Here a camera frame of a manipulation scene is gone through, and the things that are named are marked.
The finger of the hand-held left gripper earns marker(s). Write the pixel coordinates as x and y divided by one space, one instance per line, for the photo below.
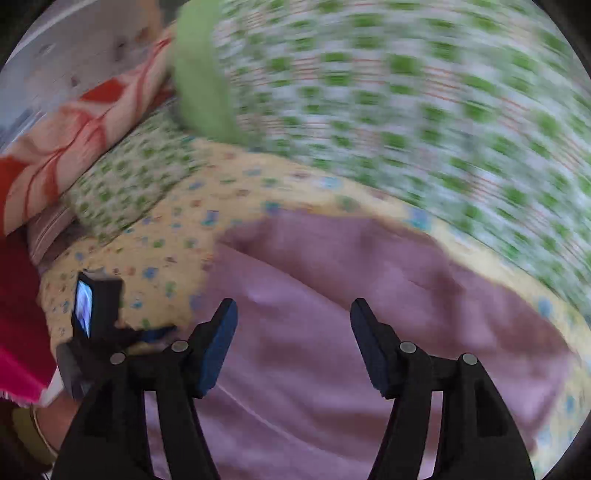
157 333

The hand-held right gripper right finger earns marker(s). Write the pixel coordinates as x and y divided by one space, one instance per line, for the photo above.
373 357

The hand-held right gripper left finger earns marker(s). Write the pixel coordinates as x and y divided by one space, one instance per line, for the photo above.
216 357

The mauve pink garment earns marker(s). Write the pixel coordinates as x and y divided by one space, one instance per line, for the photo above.
300 277

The red cloth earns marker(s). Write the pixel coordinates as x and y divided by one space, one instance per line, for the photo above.
18 323

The striped cloth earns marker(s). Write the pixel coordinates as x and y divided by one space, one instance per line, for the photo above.
48 233

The yellow printed bed sheet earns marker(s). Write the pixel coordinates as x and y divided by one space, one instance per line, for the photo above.
184 221

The green printed pillow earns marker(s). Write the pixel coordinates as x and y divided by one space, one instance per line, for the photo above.
129 180

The yellow-green bangle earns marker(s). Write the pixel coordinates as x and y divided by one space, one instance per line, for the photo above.
39 434

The red and white floral blanket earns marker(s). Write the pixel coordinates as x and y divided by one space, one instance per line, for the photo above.
69 138

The plain green cloth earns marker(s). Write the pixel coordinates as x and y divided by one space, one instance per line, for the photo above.
198 83

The green checked blanket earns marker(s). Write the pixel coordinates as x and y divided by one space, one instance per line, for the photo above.
392 92

